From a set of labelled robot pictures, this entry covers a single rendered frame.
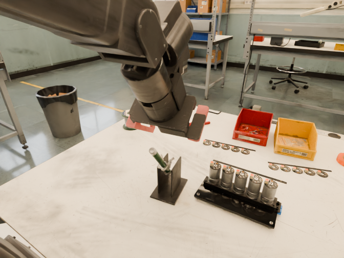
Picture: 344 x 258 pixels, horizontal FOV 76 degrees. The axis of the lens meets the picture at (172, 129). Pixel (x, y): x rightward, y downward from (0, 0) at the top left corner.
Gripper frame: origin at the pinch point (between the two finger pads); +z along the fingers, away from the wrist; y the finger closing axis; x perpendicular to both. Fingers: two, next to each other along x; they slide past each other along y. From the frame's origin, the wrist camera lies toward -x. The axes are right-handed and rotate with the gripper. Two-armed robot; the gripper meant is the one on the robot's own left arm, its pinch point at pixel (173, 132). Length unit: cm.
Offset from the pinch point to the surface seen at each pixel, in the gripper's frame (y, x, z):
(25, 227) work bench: 21.0, 25.4, -1.0
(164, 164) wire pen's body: -0.3, 6.8, 0.3
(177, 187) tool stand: -1.5, 8.6, 9.8
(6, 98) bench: 170, -32, 71
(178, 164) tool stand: -1.5, 4.8, 5.1
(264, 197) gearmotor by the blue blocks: -19.2, 6.1, 8.5
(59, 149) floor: 142, -13, 116
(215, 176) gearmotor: -9.2, 4.4, 8.4
